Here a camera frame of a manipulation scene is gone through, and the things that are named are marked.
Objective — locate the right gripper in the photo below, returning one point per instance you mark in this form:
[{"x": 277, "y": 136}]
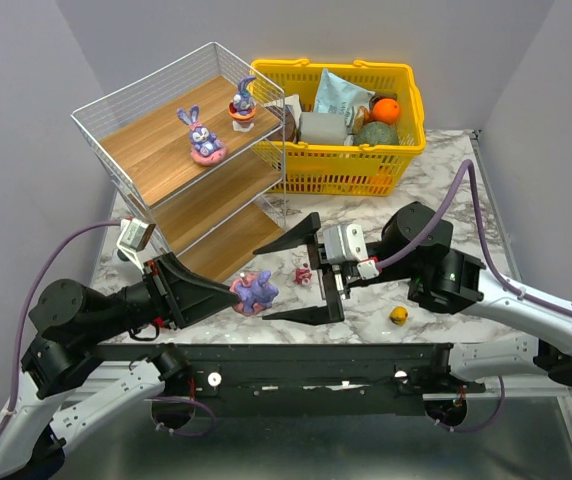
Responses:
[{"x": 328, "y": 275}]

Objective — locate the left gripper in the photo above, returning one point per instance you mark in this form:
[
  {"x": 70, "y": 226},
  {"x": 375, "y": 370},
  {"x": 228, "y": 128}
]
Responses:
[{"x": 158, "y": 292}]

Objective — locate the red bear toy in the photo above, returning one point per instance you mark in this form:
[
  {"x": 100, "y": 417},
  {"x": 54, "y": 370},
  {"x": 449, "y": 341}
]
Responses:
[{"x": 303, "y": 274}]

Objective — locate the purple pink donut toy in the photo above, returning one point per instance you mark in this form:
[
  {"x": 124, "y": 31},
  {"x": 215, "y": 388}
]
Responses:
[{"x": 255, "y": 292}]

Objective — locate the yellow duck toy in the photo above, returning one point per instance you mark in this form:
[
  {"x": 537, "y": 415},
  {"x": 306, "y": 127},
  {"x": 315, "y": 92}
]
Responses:
[{"x": 399, "y": 315}]

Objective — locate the purple bunny donut toy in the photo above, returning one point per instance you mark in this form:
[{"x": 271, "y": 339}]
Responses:
[{"x": 207, "y": 149}]

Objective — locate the purple bunny sundae toy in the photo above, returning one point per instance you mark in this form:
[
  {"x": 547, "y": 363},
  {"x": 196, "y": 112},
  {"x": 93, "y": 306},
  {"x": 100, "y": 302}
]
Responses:
[{"x": 242, "y": 108}]

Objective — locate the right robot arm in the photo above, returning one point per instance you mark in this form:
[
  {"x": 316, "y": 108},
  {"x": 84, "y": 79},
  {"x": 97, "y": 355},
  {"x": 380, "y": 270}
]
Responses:
[{"x": 415, "y": 246}]

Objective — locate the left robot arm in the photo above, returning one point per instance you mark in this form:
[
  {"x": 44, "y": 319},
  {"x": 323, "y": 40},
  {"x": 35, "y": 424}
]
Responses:
[{"x": 71, "y": 320}]

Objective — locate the white bottle black cap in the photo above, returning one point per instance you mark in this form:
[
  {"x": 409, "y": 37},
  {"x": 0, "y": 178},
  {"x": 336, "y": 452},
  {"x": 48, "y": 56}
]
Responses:
[{"x": 120, "y": 258}]

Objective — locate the yellow plastic basket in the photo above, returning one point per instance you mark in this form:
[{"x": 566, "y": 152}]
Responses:
[{"x": 357, "y": 126}]

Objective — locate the grey box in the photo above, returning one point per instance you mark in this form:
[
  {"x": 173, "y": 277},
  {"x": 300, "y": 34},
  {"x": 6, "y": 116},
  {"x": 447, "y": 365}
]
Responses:
[{"x": 322, "y": 128}]

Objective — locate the brown round container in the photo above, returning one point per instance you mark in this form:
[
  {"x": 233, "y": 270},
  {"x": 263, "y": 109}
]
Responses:
[{"x": 290, "y": 127}]

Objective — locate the green melon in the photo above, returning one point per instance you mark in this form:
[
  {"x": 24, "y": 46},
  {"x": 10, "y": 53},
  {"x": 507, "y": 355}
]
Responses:
[{"x": 376, "y": 133}]

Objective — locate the orange fruit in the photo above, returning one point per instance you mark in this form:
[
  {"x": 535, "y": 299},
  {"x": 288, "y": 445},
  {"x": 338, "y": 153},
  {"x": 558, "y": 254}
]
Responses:
[{"x": 386, "y": 110}]

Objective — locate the light blue snack bag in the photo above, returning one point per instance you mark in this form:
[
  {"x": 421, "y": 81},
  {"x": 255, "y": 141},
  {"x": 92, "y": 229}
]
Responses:
[{"x": 338, "y": 96}]

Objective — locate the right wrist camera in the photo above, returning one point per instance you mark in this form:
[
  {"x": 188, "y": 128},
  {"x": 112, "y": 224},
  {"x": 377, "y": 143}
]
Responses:
[{"x": 345, "y": 243}]

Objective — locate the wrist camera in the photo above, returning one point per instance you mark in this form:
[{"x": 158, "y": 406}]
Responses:
[
  {"x": 133, "y": 239},
  {"x": 345, "y": 243}
]

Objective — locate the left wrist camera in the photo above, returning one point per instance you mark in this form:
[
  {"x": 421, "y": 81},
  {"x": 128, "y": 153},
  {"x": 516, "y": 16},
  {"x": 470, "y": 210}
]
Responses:
[{"x": 133, "y": 239}]

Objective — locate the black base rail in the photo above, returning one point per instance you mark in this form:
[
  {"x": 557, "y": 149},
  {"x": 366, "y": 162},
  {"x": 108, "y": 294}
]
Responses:
[{"x": 273, "y": 380}]

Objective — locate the white wire wooden shelf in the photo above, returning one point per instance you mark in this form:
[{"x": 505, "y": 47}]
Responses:
[{"x": 211, "y": 218}]

